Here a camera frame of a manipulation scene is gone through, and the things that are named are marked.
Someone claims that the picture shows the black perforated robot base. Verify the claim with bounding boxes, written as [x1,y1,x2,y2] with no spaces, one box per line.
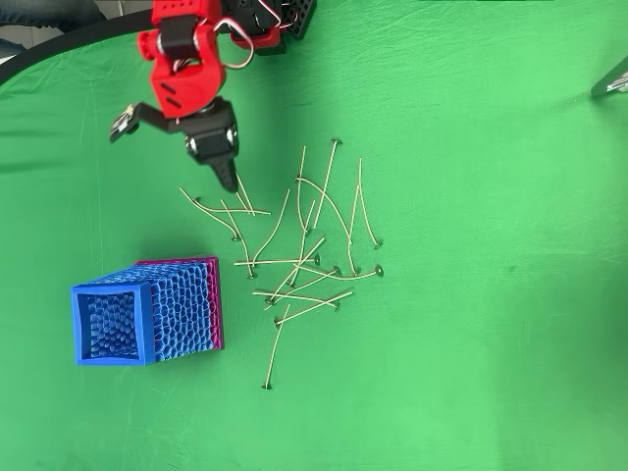
[282,0,318,41]

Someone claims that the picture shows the blue and pink lattice box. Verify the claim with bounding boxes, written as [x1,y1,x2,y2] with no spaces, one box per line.
[70,254,226,367]

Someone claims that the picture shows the green fabric backdrop black rim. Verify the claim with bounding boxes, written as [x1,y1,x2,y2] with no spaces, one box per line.
[0,0,628,471]

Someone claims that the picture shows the silver metal stand leg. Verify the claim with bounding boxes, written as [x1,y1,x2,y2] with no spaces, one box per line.
[590,55,628,99]

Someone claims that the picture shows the wrist camera board with bracket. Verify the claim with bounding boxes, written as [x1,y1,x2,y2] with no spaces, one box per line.
[108,100,173,145]

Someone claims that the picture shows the red white wrist servo cable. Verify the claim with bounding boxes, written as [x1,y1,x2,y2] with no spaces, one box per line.
[213,17,256,71]

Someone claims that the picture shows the red white base servo cable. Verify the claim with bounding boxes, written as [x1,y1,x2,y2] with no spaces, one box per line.
[254,0,295,31]

